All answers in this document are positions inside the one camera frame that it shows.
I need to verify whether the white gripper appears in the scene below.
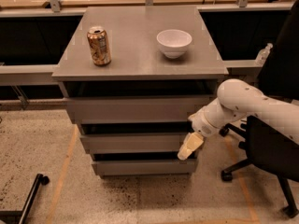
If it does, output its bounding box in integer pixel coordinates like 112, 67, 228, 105
178, 107, 218, 161

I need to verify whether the grey drawer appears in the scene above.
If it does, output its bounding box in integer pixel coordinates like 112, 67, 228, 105
92, 159, 198, 176
80, 133, 187, 154
66, 95, 213, 124

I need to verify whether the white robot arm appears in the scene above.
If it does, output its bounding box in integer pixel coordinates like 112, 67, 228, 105
178, 79, 299, 161

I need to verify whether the grey top drawer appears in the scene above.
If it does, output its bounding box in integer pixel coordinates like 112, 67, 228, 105
66, 95, 213, 124

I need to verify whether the grey bottom drawer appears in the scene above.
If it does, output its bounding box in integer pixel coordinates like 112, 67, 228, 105
92, 159, 198, 176

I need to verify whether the grey drawer cabinet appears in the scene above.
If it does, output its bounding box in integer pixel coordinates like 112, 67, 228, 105
52, 7, 227, 163

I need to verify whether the black office chair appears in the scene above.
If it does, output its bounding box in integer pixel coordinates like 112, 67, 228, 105
220, 0, 299, 218

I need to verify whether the white ceramic bowl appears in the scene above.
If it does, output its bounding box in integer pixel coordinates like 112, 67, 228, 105
156, 29, 192, 59

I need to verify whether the clear plastic bottle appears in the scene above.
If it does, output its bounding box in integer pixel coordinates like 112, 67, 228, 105
255, 43, 273, 66

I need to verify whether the gold soda can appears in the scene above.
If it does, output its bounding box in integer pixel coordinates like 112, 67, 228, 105
87, 26, 111, 66

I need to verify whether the black chair base leg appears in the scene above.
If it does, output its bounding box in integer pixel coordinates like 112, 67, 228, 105
0, 174, 50, 224

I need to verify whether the grey metal railing frame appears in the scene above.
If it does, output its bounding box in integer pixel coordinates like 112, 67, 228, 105
0, 0, 295, 109

